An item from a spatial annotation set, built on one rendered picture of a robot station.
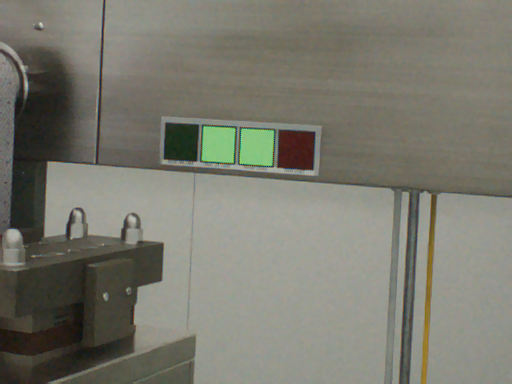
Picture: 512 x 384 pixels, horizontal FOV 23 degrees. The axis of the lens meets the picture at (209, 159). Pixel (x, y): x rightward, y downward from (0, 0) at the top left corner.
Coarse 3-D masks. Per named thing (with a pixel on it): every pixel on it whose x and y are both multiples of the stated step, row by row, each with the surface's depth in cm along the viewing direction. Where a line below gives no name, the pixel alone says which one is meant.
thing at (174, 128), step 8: (168, 128) 184; (176, 128) 183; (184, 128) 183; (192, 128) 182; (168, 136) 184; (176, 136) 183; (184, 136) 183; (192, 136) 182; (168, 144) 184; (176, 144) 183; (184, 144) 183; (192, 144) 182; (168, 152) 184; (176, 152) 183; (184, 152) 183; (192, 152) 182
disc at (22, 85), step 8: (0, 48) 188; (8, 48) 187; (8, 56) 187; (16, 56) 186; (16, 64) 186; (16, 72) 186; (24, 72) 186; (16, 80) 186; (24, 80) 186; (24, 88) 186; (16, 96) 187; (24, 96) 186; (16, 104) 187; (24, 104) 186; (16, 112) 187; (16, 120) 187
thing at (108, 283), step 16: (96, 272) 167; (112, 272) 171; (128, 272) 175; (96, 288) 167; (112, 288) 171; (128, 288) 174; (96, 304) 168; (112, 304) 172; (128, 304) 176; (96, 320) 168; (112, 320) 172; (128, 320) 176; (96, 336) 168; (112, 336) 172
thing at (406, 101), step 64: (0, 0) 196; (64, 0) 191; (128, 0) 187; (192, 0) 182; (256, 0) 178; (320, 0) 174; (384, 0) 170; (448, 0) 167; (64, 64) 192; (128, 64) 187; (192, 64) 183; (256, 64) 178; (320, 64) 174; (384, 64) 170; (448, 64) 167; (64, 128) 192; (128, 128) 187; (384, 128) 171; (448, 128) 167; (448, 192) 167
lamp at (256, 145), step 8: (248, 136) 178; (256, 136) 178; (264, 136) 177; (272, 136) 177; (248, 144) 178; (256, 144) 178; (264, 144) 177; (272, 144) 177; (248, 152) 179; (256, 152) 178; (264, 152) 177; (272, 152) 177; (240, 160) 179; (248, 160) 179; (256, 160) 178; (264, 160) 178; (272, 160) 177
